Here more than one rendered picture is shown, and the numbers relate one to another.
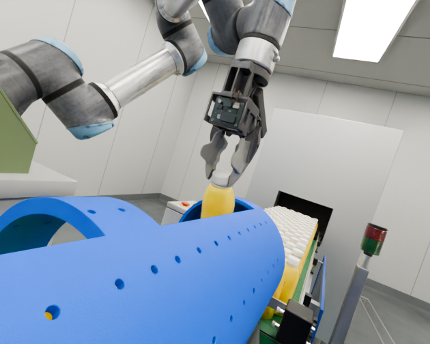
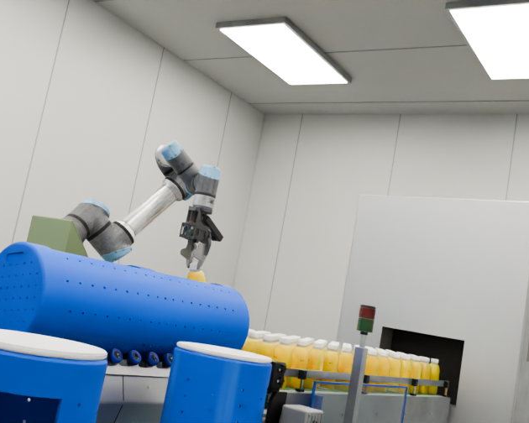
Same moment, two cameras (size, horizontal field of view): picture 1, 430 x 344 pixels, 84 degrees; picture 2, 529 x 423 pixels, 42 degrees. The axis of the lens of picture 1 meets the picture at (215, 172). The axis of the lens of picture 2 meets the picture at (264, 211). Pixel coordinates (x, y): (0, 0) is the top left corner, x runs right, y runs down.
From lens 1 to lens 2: 2.00 m
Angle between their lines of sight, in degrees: 17
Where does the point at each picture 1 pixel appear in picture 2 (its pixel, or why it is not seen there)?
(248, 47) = (196, 199)
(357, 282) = (356, 361)
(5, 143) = not seen: hidden behind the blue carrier
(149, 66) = (154, 201)
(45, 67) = (91, 219)
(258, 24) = (199, 188)
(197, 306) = (166, 288)
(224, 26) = (189, 184)
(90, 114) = (117, 243)
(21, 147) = not seen: hidden behind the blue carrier
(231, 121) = (190, 235)
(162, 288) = (156, 279)
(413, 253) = not seen: outside the picture
